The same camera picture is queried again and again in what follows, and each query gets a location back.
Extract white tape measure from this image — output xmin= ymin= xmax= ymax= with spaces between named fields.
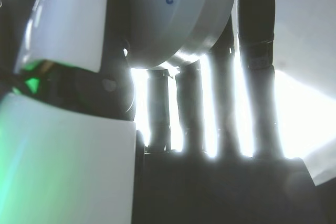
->
xmin=120 ymin=0 xmax=237 ymax=71

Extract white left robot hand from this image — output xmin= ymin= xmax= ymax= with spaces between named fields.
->
xmin=0 ymin=0 xmax=329 ymax=224

